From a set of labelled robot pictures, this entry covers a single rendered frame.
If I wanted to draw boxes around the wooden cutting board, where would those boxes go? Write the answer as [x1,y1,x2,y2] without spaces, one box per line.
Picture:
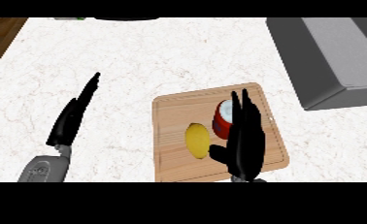
[151,81,292,183]

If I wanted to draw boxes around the red can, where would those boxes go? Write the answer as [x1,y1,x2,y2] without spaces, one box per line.
[210,99,236,141]

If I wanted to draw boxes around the grey box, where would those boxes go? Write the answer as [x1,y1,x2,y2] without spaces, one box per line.
[265,17,367,112]

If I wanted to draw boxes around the yellow lemon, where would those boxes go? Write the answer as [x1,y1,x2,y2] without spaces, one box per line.
[184,122,212,160]

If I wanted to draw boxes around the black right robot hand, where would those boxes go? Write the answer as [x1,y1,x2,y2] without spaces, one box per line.
[207,88,267,182]

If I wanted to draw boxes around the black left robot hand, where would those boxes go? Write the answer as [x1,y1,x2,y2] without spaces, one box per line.
[45,71,102,147]

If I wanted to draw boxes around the brown wooden surface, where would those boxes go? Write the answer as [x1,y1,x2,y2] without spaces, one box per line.
[0,17,28,57]

